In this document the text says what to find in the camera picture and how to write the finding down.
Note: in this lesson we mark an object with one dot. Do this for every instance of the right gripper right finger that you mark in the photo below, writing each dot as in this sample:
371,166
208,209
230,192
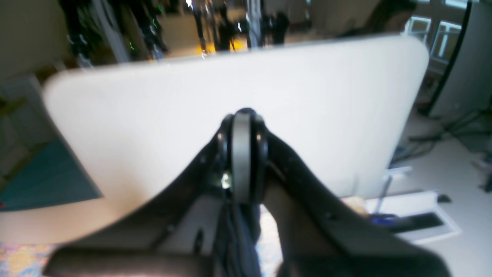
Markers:
320,235

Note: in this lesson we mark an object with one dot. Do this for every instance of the white board panel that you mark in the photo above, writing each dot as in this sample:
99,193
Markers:
342,106

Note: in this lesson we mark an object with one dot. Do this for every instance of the black t-shirt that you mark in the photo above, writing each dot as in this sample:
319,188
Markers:
237,234

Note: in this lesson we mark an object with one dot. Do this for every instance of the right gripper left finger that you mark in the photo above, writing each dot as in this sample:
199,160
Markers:
172,235

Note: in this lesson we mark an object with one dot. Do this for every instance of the blue clamp bottom left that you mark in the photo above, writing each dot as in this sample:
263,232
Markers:
387,219

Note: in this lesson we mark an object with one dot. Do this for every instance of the white wall vent box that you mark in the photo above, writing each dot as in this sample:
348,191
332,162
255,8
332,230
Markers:
426,220

